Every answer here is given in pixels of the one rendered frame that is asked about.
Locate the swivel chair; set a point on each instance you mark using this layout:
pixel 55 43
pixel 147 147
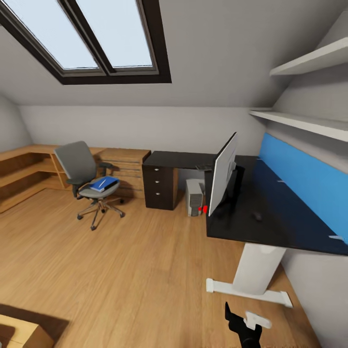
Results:
pixel 81 170

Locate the monitor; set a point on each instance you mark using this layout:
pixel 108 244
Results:
pixel 222 167

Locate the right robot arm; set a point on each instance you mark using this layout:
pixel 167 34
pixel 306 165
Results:
pixel 249 330

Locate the keyboard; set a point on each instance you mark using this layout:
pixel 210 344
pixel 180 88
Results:
pixel 204 167

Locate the desk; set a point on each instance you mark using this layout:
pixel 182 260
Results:
pixel 287 222

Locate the folder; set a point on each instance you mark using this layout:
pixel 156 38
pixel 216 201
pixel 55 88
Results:
pixel 104 183

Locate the mouse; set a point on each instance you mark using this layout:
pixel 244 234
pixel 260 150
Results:
pixel 257 216

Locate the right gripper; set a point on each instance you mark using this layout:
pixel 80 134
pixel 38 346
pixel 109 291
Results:
pixel 237 325

